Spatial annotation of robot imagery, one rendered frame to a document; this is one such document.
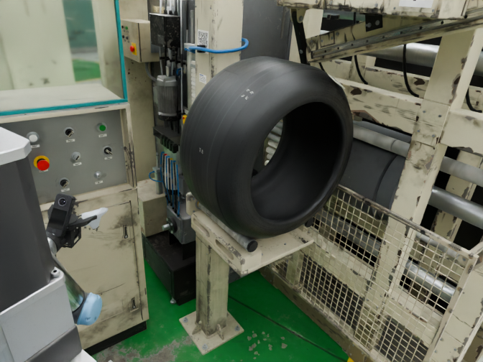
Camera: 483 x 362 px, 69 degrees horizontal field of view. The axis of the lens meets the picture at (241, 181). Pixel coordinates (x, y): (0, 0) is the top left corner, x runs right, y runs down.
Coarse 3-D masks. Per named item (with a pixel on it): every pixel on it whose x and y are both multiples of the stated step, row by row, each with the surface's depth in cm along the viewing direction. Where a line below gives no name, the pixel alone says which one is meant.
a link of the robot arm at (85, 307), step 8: (56, 264) 72; (64, 272) 75; (72, 280) 79; (72, 288) 79; (80, 288) 84; (72, 296) 79; (80, 296) 83; (88, 296) 86; (96, 296) 87; (72, 304) 80; (80, 304) 83; (88, 304) 85; (96, 304) 87; (72, 312) 82; (80, 312) 84; (88, 312) 84; (96, 312) 88; (80, 320) 84; (88, 320) 85
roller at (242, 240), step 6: (198, 204) 142; (204, 210) 139; (210, 216) 136; (216, 222) 133; (228, 228) 128; (234, 234) 125; (240, 234) 123; (240, 240) 122; (246, 240) 121; (252, 240) 120; (246, 246) 120; (252, 246) 120
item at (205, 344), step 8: (192, 312) 205; (184, 320) 199; (192, 320) 200; (232, 320) 201; (192, 328) 195; (224, 328) 196; (232, 328) 197; (240, 328) 197; (192, 336) 190; (200, 336) 191; (208, 336) 190; (216, 336) 191; (224, 336) 192; (232, 336) 192; (200, 344) 186; (208, 344) 187; (216, 344) 187
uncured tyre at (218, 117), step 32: (256, 64) 106; (288, 64) 104; (224, 96) 100; (256, 96) 95; (288, 96) 97; (320, 96) 104; (192, 128) 106; (224, 128) 96; (256, 128) 94; (288, 128) 144; (320, 128) 139; (352, 128) 121; (192, 160) 107; (224, 160) 96; (288, 160) 150; (320, 160) 141; (192, 192) 119; (224, 192) 100; (256, 192) 146; (288, 192) 144; (320, 192) 128; (224, 224) 113; (256, 224) 111; (288, 224) 121
